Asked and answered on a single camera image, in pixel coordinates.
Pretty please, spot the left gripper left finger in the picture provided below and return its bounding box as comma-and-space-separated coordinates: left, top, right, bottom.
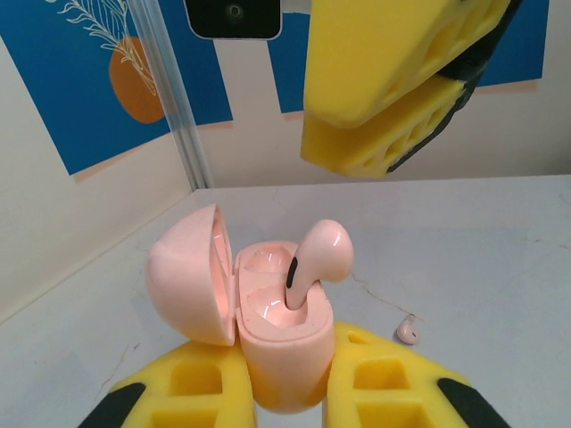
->
78, 341, 261, 428

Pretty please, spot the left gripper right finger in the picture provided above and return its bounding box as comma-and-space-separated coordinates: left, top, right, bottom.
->
321, 319, 514, 428

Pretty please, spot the pink wireless earbud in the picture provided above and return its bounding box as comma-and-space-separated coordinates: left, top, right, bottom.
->
284, 218, 355, 314
393, 314, 423, 345

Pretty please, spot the pink earbud charging case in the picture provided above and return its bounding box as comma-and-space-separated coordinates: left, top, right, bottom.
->
145, 203, 335, 415

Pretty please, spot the blue panel orange circle fern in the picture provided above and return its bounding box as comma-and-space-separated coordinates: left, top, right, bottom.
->
0, 0, 173, 177

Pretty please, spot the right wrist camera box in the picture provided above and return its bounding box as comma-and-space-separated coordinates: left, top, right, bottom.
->
185, 0, 284, 42

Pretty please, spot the blue floral wall panel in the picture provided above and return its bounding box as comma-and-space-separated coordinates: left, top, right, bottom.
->
149, 0, 235, 131

